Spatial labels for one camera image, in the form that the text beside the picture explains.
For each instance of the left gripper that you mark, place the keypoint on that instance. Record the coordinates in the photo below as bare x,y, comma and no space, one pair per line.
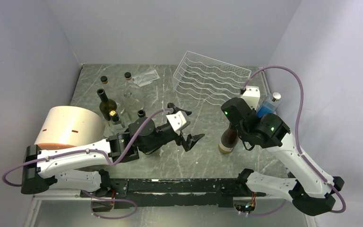
191,140

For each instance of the gold capped wine bottle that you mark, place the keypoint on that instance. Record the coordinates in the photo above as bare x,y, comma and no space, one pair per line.
228,140

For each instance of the blue label water bottle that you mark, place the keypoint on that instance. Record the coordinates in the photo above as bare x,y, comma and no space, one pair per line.
269,105

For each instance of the silver capped dark bottle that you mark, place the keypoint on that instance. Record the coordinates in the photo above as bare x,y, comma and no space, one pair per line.
141,113

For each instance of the brown label bottle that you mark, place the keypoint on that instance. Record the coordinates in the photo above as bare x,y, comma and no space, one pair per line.
116,124

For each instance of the dark green wine bottle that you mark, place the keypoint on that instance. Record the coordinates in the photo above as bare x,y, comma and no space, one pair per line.
106,105

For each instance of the clear bottle white label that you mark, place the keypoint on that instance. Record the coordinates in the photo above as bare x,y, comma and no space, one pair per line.
111,91

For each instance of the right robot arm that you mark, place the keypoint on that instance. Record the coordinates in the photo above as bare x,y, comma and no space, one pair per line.
311,189

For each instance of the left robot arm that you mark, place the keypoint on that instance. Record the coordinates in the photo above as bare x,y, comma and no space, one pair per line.
48,166

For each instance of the cream cylinder roll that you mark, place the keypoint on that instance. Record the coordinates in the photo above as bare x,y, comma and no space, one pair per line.
69,126

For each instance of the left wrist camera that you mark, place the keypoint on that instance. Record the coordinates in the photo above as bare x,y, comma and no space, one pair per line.
178,120

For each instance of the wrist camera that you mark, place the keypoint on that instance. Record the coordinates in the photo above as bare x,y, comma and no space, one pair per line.
178,120
251,95

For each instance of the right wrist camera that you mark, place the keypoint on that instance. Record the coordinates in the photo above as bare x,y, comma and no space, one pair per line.
251,95

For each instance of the white wire wine rack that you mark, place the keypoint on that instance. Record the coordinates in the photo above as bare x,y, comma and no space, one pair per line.
208,79

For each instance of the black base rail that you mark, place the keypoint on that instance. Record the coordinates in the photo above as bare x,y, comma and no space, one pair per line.
175,192

